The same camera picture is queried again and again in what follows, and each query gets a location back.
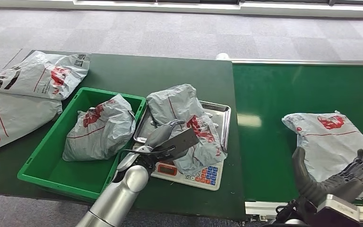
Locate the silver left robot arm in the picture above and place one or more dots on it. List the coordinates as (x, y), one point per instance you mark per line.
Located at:
(119, 200)

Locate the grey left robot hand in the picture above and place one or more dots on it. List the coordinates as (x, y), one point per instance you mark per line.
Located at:
(175, 142)

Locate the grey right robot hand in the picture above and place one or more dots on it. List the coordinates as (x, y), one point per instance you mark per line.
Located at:
(341, 185)

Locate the white window ledge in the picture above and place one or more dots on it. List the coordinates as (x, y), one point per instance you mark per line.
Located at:
(263, 7)

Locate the grey mailer black letters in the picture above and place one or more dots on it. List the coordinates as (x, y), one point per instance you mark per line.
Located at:
(37, 75)

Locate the crumpled grey mailer package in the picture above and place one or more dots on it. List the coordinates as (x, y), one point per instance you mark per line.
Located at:
(103, 131)

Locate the electronic scale with steel tray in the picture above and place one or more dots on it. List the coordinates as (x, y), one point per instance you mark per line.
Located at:
(206, 177)

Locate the large flat grey mailer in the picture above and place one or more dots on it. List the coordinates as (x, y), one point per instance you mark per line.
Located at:
(15, 116)

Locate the white round knob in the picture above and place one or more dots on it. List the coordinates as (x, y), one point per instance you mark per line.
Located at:
(222, 56)

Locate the green conveyor belt aluminium frame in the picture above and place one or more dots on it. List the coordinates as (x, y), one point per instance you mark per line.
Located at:
(263, 94)

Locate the green plastic crate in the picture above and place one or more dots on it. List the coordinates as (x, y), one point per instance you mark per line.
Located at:
(59, 175)

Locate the grey mailer package red logo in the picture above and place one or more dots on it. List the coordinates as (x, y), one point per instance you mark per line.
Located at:
(325, 144)

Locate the grey mailer package red print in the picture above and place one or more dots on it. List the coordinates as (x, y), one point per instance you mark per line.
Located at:
(178, 103)

